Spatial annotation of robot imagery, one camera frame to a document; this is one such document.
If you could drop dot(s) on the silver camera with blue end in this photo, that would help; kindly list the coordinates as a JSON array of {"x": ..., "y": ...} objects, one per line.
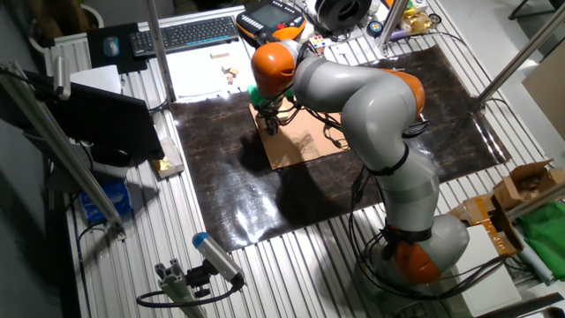
[{"x": 218, "y": 258}]

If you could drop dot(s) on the slanted aluminium frame beam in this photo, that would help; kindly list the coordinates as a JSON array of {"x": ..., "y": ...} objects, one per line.
[{"x": 57, "y": 146}]

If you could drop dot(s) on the white paper pad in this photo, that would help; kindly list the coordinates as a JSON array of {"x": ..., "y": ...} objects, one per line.
[{"x": 95, "y": 79}]

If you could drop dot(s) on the black mouse pad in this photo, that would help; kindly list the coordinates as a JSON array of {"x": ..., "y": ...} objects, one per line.
[{"x": 132, "y": 62}]

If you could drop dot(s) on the silver camera on pole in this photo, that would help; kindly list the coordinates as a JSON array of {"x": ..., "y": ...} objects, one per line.
[{"x": 62, "y": 77}]

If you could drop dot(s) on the blue grey computer mouse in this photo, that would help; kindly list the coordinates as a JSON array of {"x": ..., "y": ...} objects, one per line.
[{"x": 111, "y": 46}]

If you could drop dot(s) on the black chair legs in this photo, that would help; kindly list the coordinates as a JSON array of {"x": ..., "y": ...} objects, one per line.
[{"x": 529, "y": 8}]

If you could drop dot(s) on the small open white box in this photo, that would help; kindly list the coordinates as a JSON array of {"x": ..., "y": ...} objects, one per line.
[{"x": 170, "y": 159}]

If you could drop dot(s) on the aluminium frame pole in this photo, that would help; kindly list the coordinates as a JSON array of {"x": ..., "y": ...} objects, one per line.
[
  {"x": 160, "y": 48},
  {"x": 393, "y": 22},
  {"x": 521, "y": 57},
  {"x": 536, "y": 201}
]

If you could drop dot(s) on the black filament spool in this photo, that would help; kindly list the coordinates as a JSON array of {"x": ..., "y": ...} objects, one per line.
[{"x": 340, "y": 13}]

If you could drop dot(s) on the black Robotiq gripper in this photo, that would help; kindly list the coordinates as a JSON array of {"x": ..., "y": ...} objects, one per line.
[{"x": 271, "y": 114}]

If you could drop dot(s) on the dark marble pattern mat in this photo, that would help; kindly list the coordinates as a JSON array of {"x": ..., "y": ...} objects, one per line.
[{"x": 220, "y": 176}]

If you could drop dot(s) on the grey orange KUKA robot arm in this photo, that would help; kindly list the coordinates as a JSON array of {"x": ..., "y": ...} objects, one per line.
[{"x": 375, "y": 110}]

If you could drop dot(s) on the white plant pot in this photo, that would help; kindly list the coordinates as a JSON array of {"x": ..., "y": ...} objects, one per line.
[{"x": 96, "y": 13}]

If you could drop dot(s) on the brown cardboard sheet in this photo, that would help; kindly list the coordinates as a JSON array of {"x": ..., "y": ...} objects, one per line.
[{"x": 300, "y": 150}]

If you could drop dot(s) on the brown board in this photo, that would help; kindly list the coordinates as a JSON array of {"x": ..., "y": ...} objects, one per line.
[{"x": 549, "y": 88}]

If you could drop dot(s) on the purple marker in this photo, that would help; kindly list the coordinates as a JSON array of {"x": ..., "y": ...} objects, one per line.
[{"x": 399, "y": 34}]

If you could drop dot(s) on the green cloth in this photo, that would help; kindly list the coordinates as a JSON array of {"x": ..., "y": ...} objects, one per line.
[{"x": 545, "y": 238}]

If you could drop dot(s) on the black laptop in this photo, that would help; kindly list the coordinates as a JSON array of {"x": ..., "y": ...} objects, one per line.
[{"x": 106, "y": 119}]

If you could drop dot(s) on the short aluminium extrusion post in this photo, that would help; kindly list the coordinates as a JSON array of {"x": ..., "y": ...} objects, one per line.
[{"x": 176, "y": 287}]

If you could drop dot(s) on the white flat box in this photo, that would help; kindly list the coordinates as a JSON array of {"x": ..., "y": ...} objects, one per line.
[{"x": 485, "y": 274}]

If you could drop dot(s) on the open cardboard box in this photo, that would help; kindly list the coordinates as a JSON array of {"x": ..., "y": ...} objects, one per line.
[{"x": 525, "y": 181}]

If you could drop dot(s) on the Rubik's cube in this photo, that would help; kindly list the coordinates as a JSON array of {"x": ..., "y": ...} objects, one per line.
[{"x": 318, "y": 45}]

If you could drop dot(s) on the orange black teach pendant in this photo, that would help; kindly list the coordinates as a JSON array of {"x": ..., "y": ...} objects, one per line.
[{"x": 265, "y": 17}]

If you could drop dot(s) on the taped flat cardboard box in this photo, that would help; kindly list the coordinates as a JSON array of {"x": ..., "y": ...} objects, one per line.
[{"x": 481, "y": 212}]

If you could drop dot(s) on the light wooden cube block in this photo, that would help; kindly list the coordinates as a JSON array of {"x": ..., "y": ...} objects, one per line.
[{"x": 284, "y": 116}]

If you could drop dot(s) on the white paper sheet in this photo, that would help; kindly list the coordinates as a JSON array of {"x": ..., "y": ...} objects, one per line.
[{"x": 198, "y": 75}]

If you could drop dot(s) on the black computer keyboard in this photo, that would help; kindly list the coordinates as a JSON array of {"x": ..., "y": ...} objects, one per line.
[{"x": 185, "y": 35}]

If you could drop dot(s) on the black camera clamp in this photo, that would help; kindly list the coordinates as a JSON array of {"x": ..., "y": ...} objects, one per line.
[{"x": 198, "y": 278}]

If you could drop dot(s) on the clear bag of gold items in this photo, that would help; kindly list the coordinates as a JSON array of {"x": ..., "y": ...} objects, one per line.
[{"x": 417, "y": 22}]

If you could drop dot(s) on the small wooden stick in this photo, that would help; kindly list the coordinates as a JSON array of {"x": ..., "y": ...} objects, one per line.
[{"x": 219, "y": 55}]

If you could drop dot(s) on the blue tissue pack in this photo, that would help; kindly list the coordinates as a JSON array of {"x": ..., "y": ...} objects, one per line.
[{"x": 106, "y": 199}]

